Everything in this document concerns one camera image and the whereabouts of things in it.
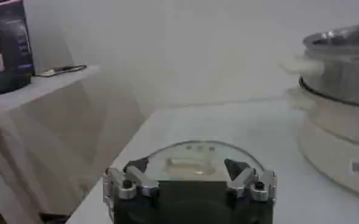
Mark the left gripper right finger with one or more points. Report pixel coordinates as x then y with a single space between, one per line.
243 179

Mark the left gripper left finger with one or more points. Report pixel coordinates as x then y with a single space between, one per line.
142 182

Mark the round glass steamer lid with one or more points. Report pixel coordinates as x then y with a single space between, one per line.
197 159

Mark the cloth-covered white side table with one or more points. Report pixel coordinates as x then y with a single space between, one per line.
45 121

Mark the flat dark-rimmed device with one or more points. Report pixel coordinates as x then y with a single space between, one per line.
64 69

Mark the steel steamer on white base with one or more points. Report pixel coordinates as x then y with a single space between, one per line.
340 79

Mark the dark printed box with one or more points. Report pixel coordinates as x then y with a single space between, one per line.
13 45

